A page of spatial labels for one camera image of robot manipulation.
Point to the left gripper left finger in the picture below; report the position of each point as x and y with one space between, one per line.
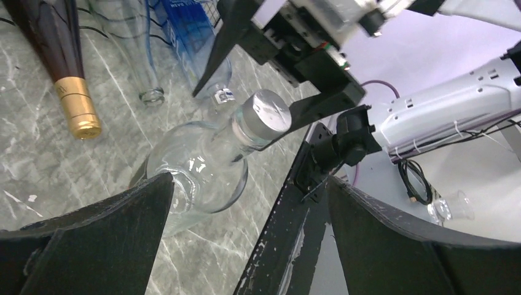
108 247

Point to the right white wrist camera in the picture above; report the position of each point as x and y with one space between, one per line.
338 19

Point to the blue square glass bottle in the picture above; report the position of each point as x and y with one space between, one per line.
191 34

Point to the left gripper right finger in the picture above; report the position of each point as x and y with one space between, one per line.
384 250

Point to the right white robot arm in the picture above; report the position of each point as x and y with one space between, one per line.
421 122

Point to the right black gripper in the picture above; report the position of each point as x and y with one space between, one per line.
296 49

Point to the dark gold-foil wine bottle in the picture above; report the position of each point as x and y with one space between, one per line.
52 29

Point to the clear slim empty bottle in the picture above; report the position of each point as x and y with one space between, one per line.
137 51

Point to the clear bottle dark label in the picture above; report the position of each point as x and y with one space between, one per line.
208 160

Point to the black wire wine rack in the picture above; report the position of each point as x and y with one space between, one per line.
132 26

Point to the small clear plastic cup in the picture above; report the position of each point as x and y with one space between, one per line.
451 207

